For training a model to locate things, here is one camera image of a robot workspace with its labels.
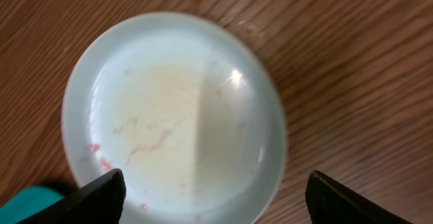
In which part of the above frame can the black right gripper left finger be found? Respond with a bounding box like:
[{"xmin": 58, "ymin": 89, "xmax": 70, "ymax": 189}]
[{"xmin": 20, "ymin": 169, "xmax": 127, "ymax": 224}]

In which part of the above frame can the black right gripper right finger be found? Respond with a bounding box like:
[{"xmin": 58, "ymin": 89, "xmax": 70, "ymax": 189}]
[{"xmin": 305, "ymin": 170, "xmax": 410, "ymax": 224}]

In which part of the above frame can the light blue plate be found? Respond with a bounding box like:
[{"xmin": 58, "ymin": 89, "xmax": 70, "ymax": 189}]
[{"xmin": 62, "ymin": 12, "xmax": 287, "ymax": 223}]

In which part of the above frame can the teal serving tray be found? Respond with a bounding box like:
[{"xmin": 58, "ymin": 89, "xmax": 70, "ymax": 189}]
[{"xmin": 1, "ymin": 186, "xmax": 64, "ymax": 224}]

